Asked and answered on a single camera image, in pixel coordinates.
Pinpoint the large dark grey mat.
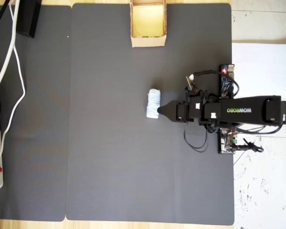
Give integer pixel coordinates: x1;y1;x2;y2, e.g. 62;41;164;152
65;2;235;226

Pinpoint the thin white cable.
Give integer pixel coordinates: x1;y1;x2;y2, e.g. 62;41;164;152
0;0;26;212

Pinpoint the open cardboard box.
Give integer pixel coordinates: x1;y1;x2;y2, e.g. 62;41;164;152
129;0;168;48

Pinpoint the controller board green terminal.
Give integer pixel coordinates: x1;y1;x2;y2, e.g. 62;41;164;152
217;128;239;155

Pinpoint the thick white cable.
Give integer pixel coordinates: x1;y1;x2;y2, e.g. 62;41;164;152
0;0;17;90

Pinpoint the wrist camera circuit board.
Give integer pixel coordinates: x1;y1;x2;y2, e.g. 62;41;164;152
185;74;198;93

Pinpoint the thick black camera cable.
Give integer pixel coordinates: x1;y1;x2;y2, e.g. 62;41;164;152
190;69;240;98

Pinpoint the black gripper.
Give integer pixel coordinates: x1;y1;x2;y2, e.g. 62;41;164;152
156;94;204;125

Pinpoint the black rectangular stand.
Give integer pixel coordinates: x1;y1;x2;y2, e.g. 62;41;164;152
15;0;42;39

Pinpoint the black power plug cable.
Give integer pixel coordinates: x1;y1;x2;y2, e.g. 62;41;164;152
235;136;264;154

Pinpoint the thin black looped cable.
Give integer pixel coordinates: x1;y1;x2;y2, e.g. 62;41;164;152
184;122;210;154

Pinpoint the controller board red light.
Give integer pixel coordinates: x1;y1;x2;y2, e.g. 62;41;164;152
219;63;237;99

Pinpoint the white paper sheet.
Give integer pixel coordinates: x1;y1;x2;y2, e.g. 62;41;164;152
231;42;286;99

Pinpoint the small dark grey mat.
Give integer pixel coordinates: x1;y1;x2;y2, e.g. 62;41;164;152
0;5;73;223

